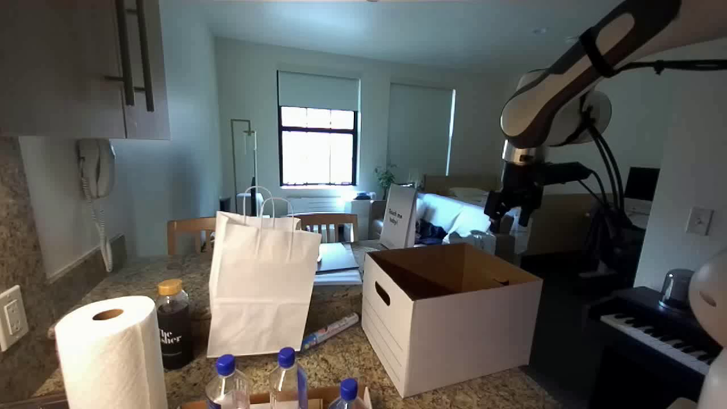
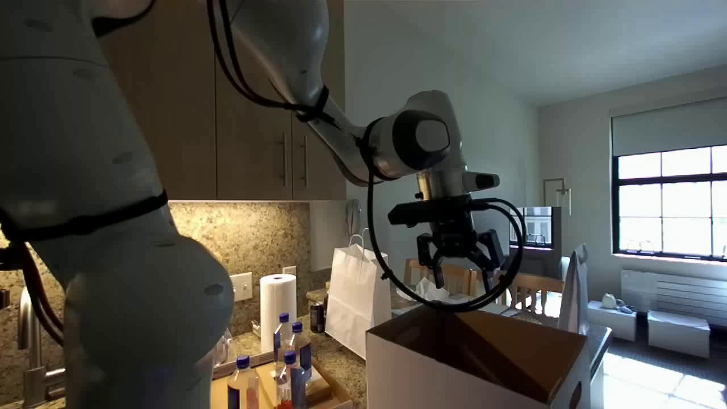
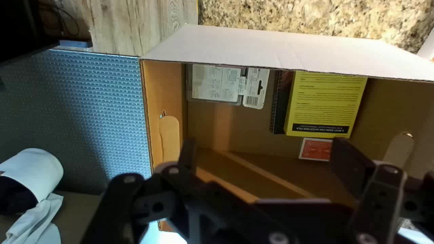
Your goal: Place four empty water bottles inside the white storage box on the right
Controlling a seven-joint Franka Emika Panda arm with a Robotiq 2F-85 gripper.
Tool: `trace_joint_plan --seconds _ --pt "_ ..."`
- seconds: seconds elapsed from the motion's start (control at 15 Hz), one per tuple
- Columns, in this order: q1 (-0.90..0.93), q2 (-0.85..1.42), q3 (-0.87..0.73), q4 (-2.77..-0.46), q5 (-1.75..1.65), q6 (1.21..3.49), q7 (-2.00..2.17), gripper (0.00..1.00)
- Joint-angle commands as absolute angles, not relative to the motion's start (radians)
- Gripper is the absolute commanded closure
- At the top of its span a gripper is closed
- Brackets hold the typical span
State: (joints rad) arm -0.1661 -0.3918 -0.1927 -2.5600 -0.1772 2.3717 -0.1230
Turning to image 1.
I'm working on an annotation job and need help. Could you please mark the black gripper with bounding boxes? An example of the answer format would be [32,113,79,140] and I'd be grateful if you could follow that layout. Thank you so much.
[484,162,590,232]

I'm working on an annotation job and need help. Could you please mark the wooden chair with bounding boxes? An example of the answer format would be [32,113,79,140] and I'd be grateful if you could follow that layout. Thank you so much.
[165,215,216,254]

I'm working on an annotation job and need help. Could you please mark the clear bottle blue cap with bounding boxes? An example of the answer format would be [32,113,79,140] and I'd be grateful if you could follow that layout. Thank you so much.
[330,377,363,409]
[270,347,308,409]
[206,354,249,409]

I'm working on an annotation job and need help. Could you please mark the white paper towel roll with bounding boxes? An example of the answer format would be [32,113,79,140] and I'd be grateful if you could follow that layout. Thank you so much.
[54,294,169,409]

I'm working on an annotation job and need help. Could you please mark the white wall phone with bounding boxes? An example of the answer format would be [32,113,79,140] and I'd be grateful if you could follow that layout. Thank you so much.
[72,139,119,274]

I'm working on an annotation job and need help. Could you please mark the white paper bag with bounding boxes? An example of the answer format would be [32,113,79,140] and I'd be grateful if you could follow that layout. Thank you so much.
[206,211,321,357]

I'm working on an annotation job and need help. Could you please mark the wooden upper cabinet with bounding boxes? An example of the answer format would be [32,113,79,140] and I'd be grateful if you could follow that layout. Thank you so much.
[0,0,169,139]

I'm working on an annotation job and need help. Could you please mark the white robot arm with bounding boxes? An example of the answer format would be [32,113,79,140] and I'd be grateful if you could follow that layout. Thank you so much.
[484,0,727,225]

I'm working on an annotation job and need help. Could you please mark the shallow cardboard tray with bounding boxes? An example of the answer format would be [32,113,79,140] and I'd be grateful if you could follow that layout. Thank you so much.
[180,384,374,409]

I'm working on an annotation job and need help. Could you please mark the dark glass jar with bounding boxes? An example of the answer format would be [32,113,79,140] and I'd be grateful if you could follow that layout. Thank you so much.
[157,276,194,369]

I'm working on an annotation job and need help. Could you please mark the white cardboard storage box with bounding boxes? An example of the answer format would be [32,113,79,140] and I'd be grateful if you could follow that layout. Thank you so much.
[361,242,542,397]

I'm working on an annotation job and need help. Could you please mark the bright window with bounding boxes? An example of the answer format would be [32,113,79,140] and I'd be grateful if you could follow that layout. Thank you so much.
[280,105,357,187]

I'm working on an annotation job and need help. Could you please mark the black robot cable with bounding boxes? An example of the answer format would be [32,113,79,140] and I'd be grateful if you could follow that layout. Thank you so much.
[580,56,727,229]

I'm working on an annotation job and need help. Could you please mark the black keyboard piano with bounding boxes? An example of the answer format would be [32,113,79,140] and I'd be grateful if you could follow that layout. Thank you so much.
[587,286,720,409]

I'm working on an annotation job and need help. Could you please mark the wall light switch plate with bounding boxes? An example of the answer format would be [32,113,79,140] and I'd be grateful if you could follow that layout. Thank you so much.
[0,283,29,351]

